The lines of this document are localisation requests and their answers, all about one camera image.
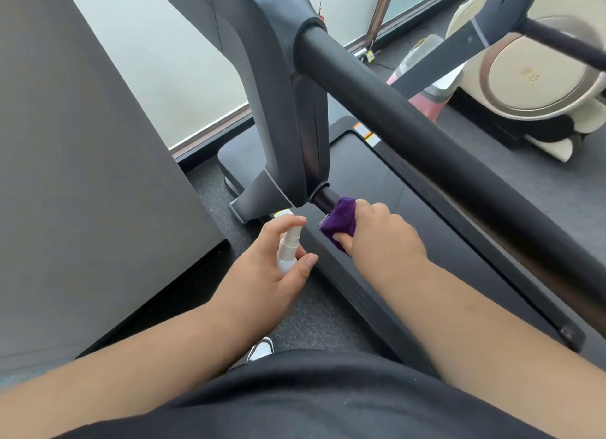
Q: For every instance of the white spray bottle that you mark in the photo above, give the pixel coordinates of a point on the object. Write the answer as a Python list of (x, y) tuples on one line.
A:
[(285, 261)]

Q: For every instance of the black shirt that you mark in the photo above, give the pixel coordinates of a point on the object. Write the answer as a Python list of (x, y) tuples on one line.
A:
[(307, 396)]

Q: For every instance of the grey treadmill base with uprights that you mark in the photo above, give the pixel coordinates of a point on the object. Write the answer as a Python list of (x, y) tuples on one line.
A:
[(379, 178)]

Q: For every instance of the person's left sneaker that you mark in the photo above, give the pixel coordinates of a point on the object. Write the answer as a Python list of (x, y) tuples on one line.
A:
[(260, 351)]

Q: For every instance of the person's right hand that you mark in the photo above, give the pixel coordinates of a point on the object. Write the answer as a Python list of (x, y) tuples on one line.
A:
[(388, 244)]

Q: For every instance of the person's left hand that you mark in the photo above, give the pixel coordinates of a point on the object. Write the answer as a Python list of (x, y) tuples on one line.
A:
[(251, 296)]

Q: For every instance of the purple microfibre cloth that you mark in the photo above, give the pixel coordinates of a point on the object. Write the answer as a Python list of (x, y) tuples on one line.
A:
[(338, 218)]

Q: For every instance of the person's right forearm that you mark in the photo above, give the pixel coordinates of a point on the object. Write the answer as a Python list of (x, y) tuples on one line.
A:
[(473, 329)]

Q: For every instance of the black treadmill handrail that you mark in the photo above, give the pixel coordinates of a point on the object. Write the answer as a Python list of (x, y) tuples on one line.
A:
[(558, 38), (426, 135)]

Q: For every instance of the person's left forearm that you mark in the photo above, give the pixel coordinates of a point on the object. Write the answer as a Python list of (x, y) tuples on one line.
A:
[(118, 363)]

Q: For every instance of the white plastic tub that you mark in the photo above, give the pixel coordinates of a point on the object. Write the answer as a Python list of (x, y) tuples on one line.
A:
[(416, 50)]

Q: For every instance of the beige upholstered chair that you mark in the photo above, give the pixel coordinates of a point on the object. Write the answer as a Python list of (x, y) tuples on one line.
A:
[(530, 83)]

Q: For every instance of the white power strip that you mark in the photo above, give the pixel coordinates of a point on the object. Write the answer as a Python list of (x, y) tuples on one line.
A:
[(362, 55)]

